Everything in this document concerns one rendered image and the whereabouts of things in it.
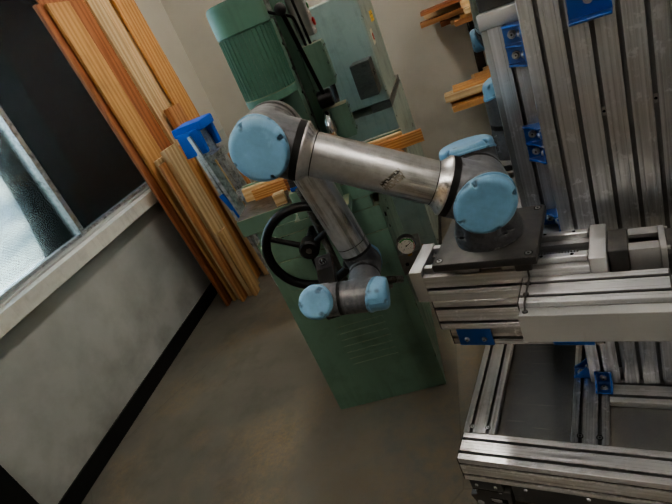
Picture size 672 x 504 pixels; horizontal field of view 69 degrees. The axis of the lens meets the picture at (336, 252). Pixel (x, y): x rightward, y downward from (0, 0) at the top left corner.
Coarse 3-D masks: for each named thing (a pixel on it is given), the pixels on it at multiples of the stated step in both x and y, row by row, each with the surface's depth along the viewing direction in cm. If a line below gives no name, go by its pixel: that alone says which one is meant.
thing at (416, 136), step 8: (400, 136) 163; (408, 136) 162; (416, 136) 162; (376, 144) 166; (384, 144) 164; (392, 144) 164; (400, 144) 164; (408, 144) 164; (272, 184) 173; (280, 184) 172; (256, 192) 174; (264, 192) 174; (272, 192) 174; (256, 200) 176
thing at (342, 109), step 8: (336, 104) 178; (344, 104) 174; (336, 112) 176; (344, 112) 176; (336, 120) 177; (344, 120) 177; (352, 120) 177; (344, 128) 178; (352, 128) 178; (344, 136) 180
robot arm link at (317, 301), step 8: (312, 288) 105; (320, 288) 105; (328, 288) 107; (304, 296) 105; (312, 296) 105; (320, 296) 104; (328, 296) 104; (304, 304) 105; (312, 304) 105; (320, 304) 104; (328, 304) 104; (336, 304) 106; (304, 312) 105; (312, 312) 105; (320, 312) 104; (328, 312) 105; (336, 312) 107
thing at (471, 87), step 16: (448, 0) 306; (464, 0) 295; (432, 16) 320; (448, 16) 307; (464, 16) 296; (480, 64) 348; (480, 80) 317; (448, 96) 322; (464, 96) 320; (480, 96) 320
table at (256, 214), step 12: (288, 192) 170; (348, 192) 156; (360, 192) 156; (372, 192) 156; (252, 204) 174; (264, 204) 169; (288, 204) 159; (348, 204) 148; (240, 216) 167; (252, 216) 162; (264, 216) 162; (288, 216) 161; (240, 228) 164; (252, 228) 164; (300, 228) 152
